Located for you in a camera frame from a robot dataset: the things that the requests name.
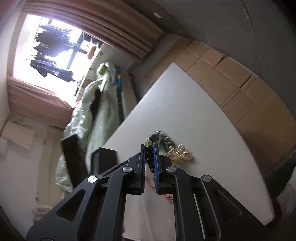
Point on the pink curtain left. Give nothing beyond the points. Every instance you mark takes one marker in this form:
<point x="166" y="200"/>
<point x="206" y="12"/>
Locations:
<point x="37" y="103"/>

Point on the flattened cardboard on floor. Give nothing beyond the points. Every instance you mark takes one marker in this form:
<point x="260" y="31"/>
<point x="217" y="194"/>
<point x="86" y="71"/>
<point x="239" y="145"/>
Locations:
<point x="257" y="112"/>

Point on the light green duvet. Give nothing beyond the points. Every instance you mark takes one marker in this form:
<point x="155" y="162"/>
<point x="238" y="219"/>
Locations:
<point x="98" y="113"/>

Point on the pink curtain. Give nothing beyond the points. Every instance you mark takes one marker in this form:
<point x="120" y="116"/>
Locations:
<point x="113" y="22"/>
<point x="37" y="103"/>

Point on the hanging dark clothes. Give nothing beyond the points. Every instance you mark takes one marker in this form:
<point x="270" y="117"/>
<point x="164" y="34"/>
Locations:
<point x="52" y="42"/>

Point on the white wall socket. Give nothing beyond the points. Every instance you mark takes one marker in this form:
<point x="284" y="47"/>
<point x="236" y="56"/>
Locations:
<point x="157" y="15"/>

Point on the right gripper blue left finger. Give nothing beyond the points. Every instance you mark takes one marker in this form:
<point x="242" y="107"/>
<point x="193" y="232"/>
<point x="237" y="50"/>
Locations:
<point x="138" y="165"/>

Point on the pink curtain right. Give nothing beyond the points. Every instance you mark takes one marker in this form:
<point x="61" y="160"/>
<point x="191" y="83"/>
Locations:
<point x="113" y="22"/>

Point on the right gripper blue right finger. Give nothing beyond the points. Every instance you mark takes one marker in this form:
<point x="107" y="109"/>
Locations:
<point x="161" y="177"/>

